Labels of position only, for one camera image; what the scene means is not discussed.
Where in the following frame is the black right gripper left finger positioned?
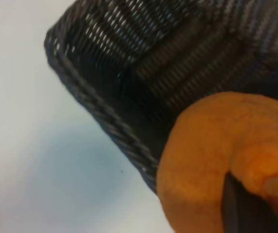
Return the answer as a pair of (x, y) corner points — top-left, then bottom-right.
(223, 174), (278, 233)

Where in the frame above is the orange fruit with stem bump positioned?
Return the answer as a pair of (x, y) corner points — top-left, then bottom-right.
(156, 91), (278, 233)

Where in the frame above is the dark brown wicker basket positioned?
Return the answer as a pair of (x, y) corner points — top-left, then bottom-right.
(43, 0), (278, 195)

